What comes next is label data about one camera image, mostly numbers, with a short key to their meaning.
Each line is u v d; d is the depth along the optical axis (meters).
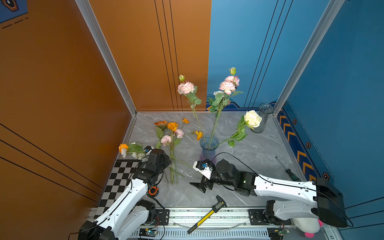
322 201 0.40
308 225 0.66
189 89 0.70
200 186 0.61
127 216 0.56
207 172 0.61
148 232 0.71
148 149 0.74
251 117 0.60
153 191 0.79
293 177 0.85
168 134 1.04
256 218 0.72
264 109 0.98
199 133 1.04
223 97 0.71
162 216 0.74
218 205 0.77
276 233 0.70
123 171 0.86
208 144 0.81
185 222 0.73
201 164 0.59
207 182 0.62
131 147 0.97
